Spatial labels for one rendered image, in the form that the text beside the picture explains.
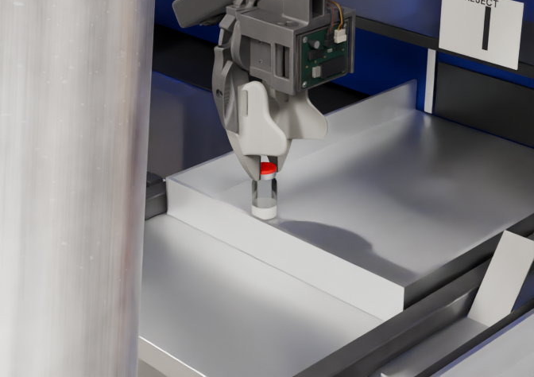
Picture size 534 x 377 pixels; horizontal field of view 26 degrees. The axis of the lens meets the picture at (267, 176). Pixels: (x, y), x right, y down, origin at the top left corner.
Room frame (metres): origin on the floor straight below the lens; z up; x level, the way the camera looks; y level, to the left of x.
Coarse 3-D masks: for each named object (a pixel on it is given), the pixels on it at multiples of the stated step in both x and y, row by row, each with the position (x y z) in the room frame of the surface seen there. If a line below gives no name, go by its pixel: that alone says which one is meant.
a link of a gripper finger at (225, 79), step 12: (216, 48) 0.86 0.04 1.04; (228, 48) 0.86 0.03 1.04; (216, 60) 0.86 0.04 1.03; (228, 60) 0.86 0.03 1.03; (216, 72) 0.86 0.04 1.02; (228, 72) 0.85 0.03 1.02; (240, 72) 0.86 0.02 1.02; (216, 84) 0.86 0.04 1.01; (228, 84) 0.85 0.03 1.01; (240, 84) 0.86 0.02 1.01; (216, 96) 0.86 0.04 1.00; (228, 96) 0.86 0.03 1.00; (228, 108) 0.86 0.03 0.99; (228, 120) 0.86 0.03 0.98
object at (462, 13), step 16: (448, 0) 1.01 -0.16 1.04; (464, 0) 1.00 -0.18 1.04; (480, 0) 0.99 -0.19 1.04; (496, 0) 0.97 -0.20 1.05; (448, 16) 1.01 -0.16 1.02; (464, 16) 1.00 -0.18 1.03; (480, 16) 0.98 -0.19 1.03; (496, 16) 0.97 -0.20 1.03; (512, 16) 0.96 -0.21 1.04; (448, 32) 1.01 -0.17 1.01; (464, 32) 1.00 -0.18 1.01; (480, 32) 0.98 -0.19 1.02; (496, 32) 0.97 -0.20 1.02; (512, 32) 0.96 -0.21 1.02; (448, 48) 1.01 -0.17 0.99; (464, 48) 1.00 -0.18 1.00; (480, 48) 0.98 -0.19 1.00; (496, 48) 0.97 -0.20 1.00; (512, 48) 0.96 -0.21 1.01; (512, 64) 0.96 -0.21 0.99
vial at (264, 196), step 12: (252, 180) 0.89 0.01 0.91; (264, 180) 0.88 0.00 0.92; (276, 180) 0.89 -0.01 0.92; (252, 192) 0.88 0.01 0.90; (264, 192) 0.88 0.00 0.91; (276, 192) 0.88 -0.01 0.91; (252, 204) 0.88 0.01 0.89; (264, 204) 0.88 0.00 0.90; (276, 204) 0.88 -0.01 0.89; (264, 216) 0.88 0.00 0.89
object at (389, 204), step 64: (384, 128) 1.08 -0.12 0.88; (448, 128) 1.08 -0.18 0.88; (192, 192) 0.87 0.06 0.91; (320, 192) 0.93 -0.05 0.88; (384, 192) 0.93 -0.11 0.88; (448, 192) 0.93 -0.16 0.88; (512, 192) 0.93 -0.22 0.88; (256, 256) 0.82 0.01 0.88; (320, 256) 0.77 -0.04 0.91; (384, 256) 0.81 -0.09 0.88; (448, 256) 0.81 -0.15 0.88; (384, 320) 0.72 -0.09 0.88
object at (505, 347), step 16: (528, 320) 0.67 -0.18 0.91; (496, 336) 0.65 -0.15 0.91; (512, 336) 0.66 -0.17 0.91; (528, 336) 0.67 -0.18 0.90; (480, 352) 0.63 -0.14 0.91; (496, 352) 0.65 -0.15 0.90; (512, 352) 0.66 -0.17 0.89; (528, 352) 0.68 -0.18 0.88; (448, 368) 0.61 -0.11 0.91; (464, 368) 0.62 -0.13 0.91; (480, 368) 0.63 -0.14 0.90; (496, 368) 0.65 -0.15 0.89; (512, 368) 0.66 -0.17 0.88; (528, 368) 0.66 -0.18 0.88
